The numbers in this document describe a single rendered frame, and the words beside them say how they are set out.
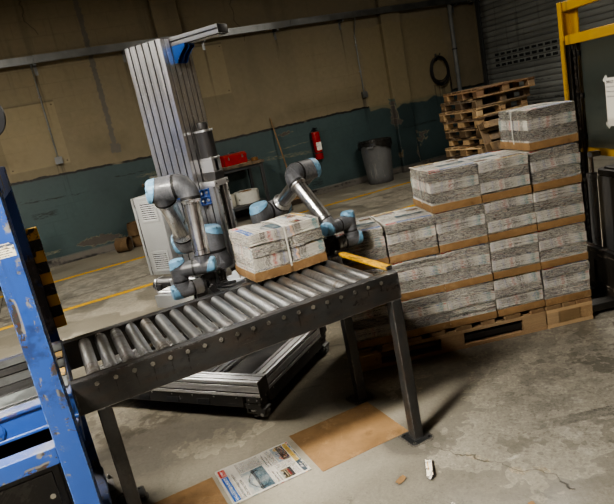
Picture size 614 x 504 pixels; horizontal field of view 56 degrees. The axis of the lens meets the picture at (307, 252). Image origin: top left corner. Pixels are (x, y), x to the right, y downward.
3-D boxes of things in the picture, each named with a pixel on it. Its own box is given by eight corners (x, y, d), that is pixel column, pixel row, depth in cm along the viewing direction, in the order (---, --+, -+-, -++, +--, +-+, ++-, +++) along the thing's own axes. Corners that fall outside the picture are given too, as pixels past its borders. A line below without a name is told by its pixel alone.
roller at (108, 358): (107, 341, 250) (104, 330, 249) (123, 376, 208) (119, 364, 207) (95, 344, 248) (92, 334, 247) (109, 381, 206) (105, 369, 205)
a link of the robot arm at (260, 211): (248, 226, 354) (243, 205, 350) (265, 220, 362) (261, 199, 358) (259, 227, 344) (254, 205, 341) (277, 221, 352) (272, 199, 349)
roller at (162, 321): (166, 321, 260) (163, 311, 259) (193, 352, 218) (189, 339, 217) (155, 325, 258) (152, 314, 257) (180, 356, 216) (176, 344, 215)
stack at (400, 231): (347, 348, 378) (323, 224, 358) (519, 308, 384) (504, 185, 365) (358, 373, 340) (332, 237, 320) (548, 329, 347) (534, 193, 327)
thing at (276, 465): (286, 442, 285) (286, 440, 285) (311, 469, 259) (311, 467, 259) (214, 474, 271) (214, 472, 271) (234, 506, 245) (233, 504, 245)
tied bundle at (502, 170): (459, 195, 363) (454, 158, 358) (504, 185, 364) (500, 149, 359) (482, 204, 326) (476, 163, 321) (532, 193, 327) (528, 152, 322)
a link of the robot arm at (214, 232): (225, 248, 305) (219, 223, 301) (200, 253, 305) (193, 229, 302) (227, 243, 316) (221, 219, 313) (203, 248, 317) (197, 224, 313)
